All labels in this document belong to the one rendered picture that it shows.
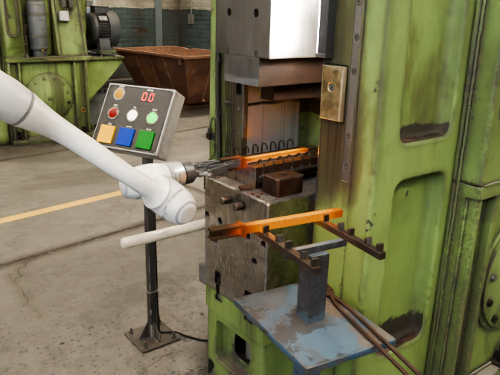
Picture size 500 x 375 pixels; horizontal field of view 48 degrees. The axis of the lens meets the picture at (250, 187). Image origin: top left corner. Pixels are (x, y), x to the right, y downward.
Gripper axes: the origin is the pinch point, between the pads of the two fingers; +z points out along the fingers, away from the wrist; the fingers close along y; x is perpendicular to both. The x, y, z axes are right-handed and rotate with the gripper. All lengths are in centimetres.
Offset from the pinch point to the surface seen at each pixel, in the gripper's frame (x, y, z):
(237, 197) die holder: -10.9, 5.5, -1.0
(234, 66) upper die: 32.5, -6.4, 6.2
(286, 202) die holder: -9.3, 22.2, 6.7
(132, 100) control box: 15, -59, -8
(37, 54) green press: -5, -484, 88
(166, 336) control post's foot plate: -99, -53, 0
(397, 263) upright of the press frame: -34, 43, 43
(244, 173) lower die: -4.4, 1.1, 5.2
